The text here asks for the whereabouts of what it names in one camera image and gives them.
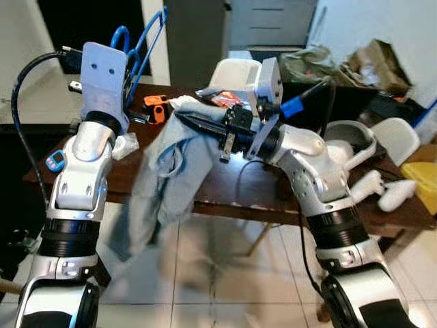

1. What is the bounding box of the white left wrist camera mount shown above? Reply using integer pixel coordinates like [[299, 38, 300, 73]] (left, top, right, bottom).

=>
[[79, 41, 130, 134]]

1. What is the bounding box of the red orange packet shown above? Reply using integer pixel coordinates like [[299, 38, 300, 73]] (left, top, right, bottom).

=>
[[195, 87, 240, 110]]

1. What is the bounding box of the blue cable plug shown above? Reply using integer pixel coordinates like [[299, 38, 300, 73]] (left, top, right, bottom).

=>
[[280, 94, 306, 118]]

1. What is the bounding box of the black left wrist camera cable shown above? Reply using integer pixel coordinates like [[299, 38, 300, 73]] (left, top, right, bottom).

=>
[[10, 46, 83, 206]]

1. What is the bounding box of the yellow box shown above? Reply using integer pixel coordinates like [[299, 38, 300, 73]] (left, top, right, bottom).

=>
[[400, 161, 437, 216]]

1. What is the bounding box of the green camouflage bag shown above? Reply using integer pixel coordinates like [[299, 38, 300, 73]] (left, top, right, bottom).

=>
[[279, 45, 346, 84]]

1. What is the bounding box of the small blue white device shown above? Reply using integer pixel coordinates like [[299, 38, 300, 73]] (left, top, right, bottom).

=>
[[45, 152, 67, 174]]

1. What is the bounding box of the white VR controller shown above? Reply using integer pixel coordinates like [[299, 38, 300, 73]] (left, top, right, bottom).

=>
[[350, 169, 384, 204], [378, 179, 419, 213]]

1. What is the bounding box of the blue plastic hanger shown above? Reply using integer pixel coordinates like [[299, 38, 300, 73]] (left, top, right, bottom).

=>
[[109, 7, 169, 110]]

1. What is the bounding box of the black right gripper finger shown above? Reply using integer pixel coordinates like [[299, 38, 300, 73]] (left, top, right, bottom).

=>
[[176, 111, 229, 135]]

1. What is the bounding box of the white VR headset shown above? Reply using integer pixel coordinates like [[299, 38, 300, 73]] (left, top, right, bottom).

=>
[[320, 120, 380, 180]]

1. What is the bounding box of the dark brown wooden table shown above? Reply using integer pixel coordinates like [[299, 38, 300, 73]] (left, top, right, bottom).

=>
[[24, 85, 437, 291]]

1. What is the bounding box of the brown paper bag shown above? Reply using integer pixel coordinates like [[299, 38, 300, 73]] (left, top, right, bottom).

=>
[[339, 39, 412, 96]]

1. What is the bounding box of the grey metal cabinet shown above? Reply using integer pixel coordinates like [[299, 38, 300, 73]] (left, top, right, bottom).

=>
[[167, 0, 318, 69]]

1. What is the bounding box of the black case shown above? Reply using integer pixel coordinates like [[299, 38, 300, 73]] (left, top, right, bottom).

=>
[[280, 81, 407, 134]]

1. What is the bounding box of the white tape ring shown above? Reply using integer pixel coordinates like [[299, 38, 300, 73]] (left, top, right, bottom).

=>
[[111, 132, 142, 163]]

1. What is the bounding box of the white plastic shell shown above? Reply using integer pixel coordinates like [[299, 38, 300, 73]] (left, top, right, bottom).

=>
[[374, 116, 421, 166]]

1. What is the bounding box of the orange plastic clip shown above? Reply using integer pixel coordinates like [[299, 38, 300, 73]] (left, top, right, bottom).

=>
[[143, 94, 170, 125]]

